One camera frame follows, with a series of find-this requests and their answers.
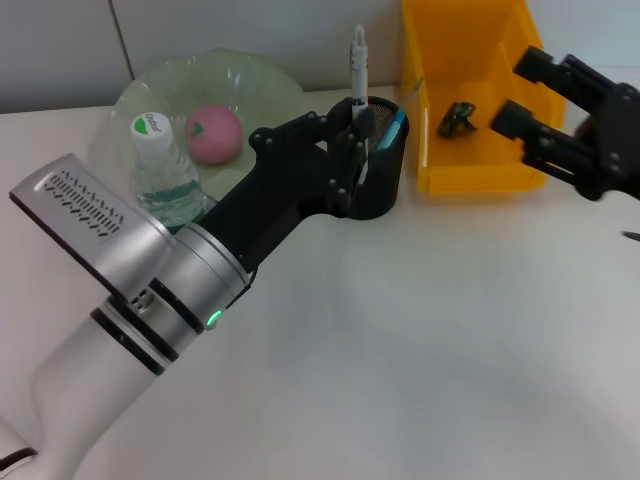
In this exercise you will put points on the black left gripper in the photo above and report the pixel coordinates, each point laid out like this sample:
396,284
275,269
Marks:
280,180

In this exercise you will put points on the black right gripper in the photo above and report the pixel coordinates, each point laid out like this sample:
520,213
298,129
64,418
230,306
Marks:
617,145

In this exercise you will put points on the blue teal scissors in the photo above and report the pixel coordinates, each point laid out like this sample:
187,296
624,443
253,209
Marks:
392,130

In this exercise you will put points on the grey white pen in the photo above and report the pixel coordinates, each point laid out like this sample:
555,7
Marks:
359,70

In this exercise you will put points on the clear plastic ruler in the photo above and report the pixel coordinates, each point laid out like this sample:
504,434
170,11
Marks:
414,92

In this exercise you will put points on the green plastic wrapper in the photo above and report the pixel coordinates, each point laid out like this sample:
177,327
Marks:
457,120

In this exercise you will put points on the pink peach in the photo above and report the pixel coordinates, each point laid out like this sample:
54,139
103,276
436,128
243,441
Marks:
215,135

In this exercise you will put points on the clear green-label water bottle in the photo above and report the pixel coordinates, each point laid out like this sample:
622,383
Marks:
160,170

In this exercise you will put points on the black mesh pen holder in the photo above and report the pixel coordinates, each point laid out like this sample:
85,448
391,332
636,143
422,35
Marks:
385,185

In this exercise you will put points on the pale green glass fruit plate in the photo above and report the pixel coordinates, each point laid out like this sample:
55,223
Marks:
260,90

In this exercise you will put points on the yellow plastic bin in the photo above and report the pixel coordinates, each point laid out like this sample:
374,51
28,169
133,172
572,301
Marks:
475,50

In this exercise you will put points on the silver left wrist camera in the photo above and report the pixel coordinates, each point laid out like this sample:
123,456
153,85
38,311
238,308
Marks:
85,220

